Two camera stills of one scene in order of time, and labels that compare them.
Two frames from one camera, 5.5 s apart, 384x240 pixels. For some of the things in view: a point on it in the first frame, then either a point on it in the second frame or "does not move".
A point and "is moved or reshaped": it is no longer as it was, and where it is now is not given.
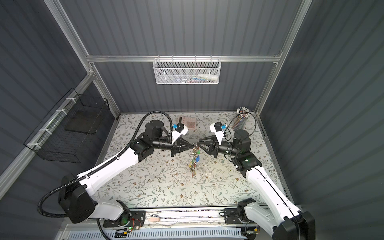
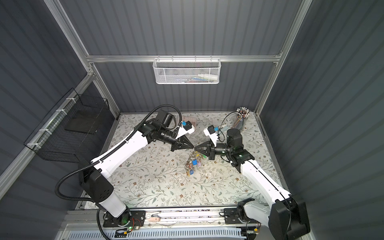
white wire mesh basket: x=186 y=71 does not move
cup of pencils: x=242 y=112 does not move
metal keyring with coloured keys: x=195 y=158 is moved or reshaped
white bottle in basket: x=212 y=77 does not move
